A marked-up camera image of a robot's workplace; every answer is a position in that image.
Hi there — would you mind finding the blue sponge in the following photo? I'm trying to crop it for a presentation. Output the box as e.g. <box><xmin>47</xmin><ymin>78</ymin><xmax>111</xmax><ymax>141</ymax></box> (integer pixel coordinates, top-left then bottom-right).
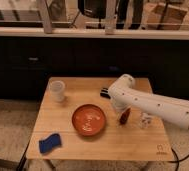
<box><xmin>39</xmin><ymin>133</ymin><xmax>62</xmax><ymax>154</ymax></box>

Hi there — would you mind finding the clear plastic cup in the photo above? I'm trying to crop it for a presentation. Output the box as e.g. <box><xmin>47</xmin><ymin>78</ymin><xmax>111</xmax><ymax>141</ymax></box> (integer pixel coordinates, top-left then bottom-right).
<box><xmin>48</xmin><ymin>81</ymin><xmax>65</xmax><ymax>102</ymax></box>

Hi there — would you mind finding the clear plastic bottle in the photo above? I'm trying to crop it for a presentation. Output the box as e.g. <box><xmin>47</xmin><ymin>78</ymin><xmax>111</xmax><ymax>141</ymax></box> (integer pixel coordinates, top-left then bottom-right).
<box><xmin>139</xmin><ymin>112</ymin><xmax>153</xmax><ymax>129</ymax></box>

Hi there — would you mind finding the red pepper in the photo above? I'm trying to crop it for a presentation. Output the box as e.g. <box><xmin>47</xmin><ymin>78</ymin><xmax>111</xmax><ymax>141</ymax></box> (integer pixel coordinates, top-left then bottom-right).
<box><xmin>119</xmin><ymin>108</ymin><xmax>131</xmax><ymax>125</ymax></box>

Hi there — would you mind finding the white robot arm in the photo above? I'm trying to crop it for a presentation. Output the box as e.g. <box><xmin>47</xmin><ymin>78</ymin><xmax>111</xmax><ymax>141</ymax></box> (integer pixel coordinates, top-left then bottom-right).
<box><xmin>108</xmin><ymin>74</ymin><xmax>189</xmax><ymax>130</ymax></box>

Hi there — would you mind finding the wooden folding table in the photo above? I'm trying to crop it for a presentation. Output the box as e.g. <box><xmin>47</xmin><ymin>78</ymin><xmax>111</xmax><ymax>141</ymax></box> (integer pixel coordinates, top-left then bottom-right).
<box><xmin>27</xmin><ymin>77</ymin><xmax>173</xmax><ymax>161</ymax></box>

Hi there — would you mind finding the orange ceramic bowl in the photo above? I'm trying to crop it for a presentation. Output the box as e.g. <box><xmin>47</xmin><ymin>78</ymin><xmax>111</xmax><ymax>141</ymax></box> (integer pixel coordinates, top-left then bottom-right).
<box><xmin>72</xmin><ymin>104</ymin><xmax>106</xmax><ymax>136</ymax></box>

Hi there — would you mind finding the dark low cabinet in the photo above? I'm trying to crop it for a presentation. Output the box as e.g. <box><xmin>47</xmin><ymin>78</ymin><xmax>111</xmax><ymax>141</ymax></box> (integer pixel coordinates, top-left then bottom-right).
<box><xmin>0</xmin><ymin>37</ymin><xmax>189</xmax><ymax>100</ymax></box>

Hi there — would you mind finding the black cable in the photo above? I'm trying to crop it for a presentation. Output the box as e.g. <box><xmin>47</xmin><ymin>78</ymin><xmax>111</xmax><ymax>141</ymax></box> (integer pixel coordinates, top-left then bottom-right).
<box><xmin>168</xmin><ymin>144</ymin><xmax>189</xmax><ymax>171</ymax></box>

